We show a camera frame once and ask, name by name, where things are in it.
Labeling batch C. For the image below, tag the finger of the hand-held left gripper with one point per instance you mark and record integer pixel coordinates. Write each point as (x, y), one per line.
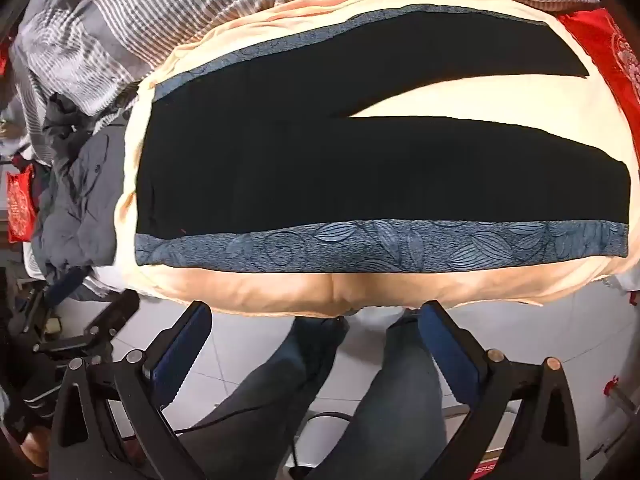
(90, 332)

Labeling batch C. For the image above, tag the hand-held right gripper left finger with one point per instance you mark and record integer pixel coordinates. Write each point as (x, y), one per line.
(180, 352)

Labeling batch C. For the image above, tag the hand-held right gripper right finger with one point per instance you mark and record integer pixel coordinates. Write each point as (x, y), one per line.
(445, 355)

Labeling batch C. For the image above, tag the black pants with blue stripe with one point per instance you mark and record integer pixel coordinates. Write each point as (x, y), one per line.
(350, 175)

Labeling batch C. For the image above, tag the person's left hand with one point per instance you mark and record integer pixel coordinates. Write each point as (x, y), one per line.
(36, 451)

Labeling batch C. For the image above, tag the person's right leg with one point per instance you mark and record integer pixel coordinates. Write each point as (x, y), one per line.
(395, 400)

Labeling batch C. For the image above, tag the person's leg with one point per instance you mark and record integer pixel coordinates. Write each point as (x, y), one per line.
(270, 395)
(395, 400)

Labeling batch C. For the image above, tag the person's left leg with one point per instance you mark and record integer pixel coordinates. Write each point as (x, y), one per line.
(270, 395)

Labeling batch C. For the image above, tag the red bag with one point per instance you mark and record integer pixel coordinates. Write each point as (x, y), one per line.
(21, 205)

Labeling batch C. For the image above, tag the dark grey clothing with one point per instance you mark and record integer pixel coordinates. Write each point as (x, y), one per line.
(75, 185)

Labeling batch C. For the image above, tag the metal rod with red cap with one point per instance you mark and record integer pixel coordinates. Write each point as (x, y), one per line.
(620, 394)

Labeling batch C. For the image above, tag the peach blanket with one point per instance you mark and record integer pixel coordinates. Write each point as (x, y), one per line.
(450, 105)

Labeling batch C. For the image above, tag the grey striped quilt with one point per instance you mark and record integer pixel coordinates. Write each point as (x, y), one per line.
(150, 0)

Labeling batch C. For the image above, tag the red patterned cloth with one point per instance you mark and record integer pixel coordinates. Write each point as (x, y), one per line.
(605, 55)

